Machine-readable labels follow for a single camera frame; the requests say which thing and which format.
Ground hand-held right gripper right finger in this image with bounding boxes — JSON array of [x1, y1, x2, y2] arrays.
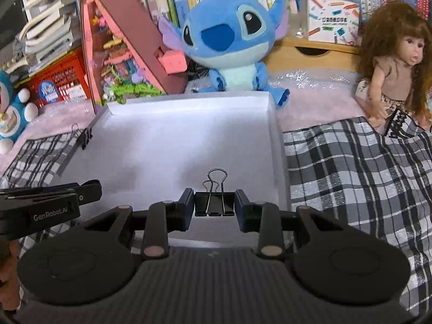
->
[[234, 189, 341, 260]]

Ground window with white frame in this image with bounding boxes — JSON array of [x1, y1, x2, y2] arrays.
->
[[0, 0, 28, 52]]

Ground white bead string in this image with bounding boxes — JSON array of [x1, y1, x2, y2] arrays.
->
[[2, 56, 29, 73]]

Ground pile of flat books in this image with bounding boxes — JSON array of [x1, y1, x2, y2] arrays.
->
[[13, 0, 88, 75]]

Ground small black binder clip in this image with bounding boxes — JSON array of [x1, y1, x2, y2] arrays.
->
[[71, 124, 94, 150]]

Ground white label printer box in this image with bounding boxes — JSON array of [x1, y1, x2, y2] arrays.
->
[[306, 0, 361, 46]]

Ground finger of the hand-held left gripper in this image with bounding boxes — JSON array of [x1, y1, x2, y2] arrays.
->
[[0, 180, 103, 206]]

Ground wooden drawer box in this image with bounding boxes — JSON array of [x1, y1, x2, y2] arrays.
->
[[263, 37, 362, 73]]

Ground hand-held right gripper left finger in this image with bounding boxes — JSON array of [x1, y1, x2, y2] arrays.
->
[[79, 188, 195, 260]]

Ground pink fuzzy blanket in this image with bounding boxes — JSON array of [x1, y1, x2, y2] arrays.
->
[[0, 71, 372, 176]]

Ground blue alien plush toy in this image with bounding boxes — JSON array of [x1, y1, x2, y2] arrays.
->
[[158, 0, 291, 110]]

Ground pink triangular block house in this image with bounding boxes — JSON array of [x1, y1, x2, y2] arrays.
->
[[80, 0, 188, 107]]

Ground brown haired doll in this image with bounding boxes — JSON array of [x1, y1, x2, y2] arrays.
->
[[354, 1, 432, 139]]

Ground blue robot cat plush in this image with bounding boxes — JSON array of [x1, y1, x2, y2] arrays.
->
[[0, 70, 38, 156]]

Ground black white plaid blanket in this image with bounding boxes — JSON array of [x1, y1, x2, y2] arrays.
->
[[0, 116, 432, 314]]

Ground white cardboard box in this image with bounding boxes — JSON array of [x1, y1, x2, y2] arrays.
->
[[57, 91, 291, 248]]

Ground red plastic crate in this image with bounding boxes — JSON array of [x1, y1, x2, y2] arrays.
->
[[25, 48, 90, 105]]

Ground large black binder clip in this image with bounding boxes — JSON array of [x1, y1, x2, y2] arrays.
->
[[195, 169, 235, 217]]

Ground person's left hand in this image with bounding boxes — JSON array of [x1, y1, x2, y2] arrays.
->
[[0, 239, 21, 312]]

